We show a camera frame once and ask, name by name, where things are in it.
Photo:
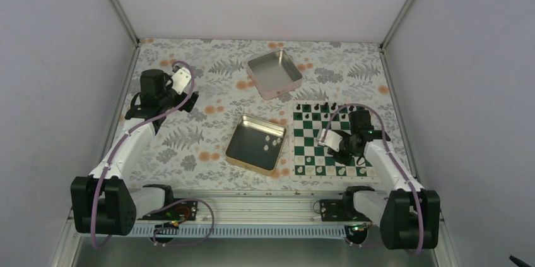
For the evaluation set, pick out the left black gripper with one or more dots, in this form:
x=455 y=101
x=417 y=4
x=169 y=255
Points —
x=190 y=103

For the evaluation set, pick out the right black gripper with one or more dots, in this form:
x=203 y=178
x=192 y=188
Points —
x=346 y=160

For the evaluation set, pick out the white chess pieces group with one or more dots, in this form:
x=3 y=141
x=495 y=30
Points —
x=305 y=159

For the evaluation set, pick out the gold square tin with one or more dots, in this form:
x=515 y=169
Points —
x=256 y=145

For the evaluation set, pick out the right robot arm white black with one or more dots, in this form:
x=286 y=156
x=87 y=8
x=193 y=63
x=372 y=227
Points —
x=408 y=216

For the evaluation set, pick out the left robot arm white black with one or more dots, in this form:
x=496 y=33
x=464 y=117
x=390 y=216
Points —
x=101 y=201

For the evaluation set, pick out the black chess pieces row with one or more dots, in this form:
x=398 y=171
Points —
x=320 y=111

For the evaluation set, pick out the green white chess board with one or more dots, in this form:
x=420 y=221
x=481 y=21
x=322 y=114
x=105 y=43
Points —
x=305 y=128

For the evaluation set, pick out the floral table mat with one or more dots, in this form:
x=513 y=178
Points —
x=188 y=152

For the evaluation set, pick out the pink square tin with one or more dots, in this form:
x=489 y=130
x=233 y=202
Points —
x=274 y=74

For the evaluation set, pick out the left wrist camera silver plate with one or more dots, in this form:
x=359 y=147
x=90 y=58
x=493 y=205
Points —
x=180 y=79

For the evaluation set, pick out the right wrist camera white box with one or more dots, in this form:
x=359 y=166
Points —
x=330 y=139

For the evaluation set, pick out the left aluminium frame post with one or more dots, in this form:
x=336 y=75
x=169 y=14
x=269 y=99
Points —
x=126 y=24

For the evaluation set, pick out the aluminium frame post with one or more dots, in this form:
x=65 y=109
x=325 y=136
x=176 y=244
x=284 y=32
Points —
x=126 y=24
x=395 y=25

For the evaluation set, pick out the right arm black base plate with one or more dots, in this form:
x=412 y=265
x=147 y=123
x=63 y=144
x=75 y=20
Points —
x=338 y=210

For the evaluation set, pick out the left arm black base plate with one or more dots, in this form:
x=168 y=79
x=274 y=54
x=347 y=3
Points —
x=181 y=212

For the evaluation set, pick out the aluminium mounting rail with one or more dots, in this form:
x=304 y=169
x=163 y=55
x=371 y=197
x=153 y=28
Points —
x=251 y=215

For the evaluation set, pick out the right aluminium frame post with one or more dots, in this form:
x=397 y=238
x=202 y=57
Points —
x=395 y=25

